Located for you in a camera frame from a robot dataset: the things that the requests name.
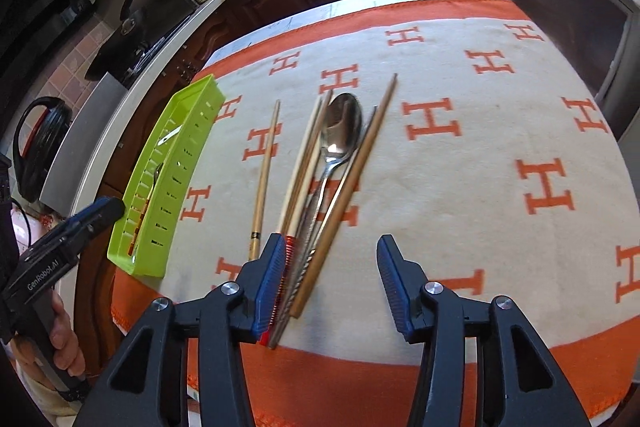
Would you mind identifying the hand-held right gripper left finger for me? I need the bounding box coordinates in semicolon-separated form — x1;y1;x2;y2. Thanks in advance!
72;232;288;427

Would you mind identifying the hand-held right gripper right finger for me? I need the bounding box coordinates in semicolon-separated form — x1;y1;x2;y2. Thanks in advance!
376;233;592;427

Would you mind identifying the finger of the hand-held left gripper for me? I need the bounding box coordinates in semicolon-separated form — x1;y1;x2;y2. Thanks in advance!
64;196;126;239
31;223;87;259

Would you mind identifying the green plastic slotted tray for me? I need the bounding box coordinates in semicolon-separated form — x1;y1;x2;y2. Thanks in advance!
107;74;226;279

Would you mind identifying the person's left forearm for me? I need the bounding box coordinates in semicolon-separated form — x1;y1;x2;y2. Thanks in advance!
20;367;76;414

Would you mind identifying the person's left hand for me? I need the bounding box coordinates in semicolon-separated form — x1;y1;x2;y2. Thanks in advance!
10;299;87;378

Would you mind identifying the stainless steel panel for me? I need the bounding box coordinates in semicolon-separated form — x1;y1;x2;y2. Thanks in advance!
39;71;127;214

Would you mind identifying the black electric kettle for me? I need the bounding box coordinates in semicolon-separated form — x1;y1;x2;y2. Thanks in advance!
12;98;69;204

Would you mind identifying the black-banded bamboo chopstick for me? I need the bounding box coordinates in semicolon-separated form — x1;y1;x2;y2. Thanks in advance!
248;99;281;263

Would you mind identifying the orange and white printed blanket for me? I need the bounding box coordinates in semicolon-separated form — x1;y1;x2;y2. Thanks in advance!
110;0;640;427

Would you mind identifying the large steel spoon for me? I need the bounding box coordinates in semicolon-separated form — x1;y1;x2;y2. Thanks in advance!
295;92;364;268

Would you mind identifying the black pan with lid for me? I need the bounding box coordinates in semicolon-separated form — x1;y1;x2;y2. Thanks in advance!
84;0;168;82

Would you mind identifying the silver glass-door appliance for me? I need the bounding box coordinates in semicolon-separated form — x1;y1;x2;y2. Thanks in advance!
500;0;640;140

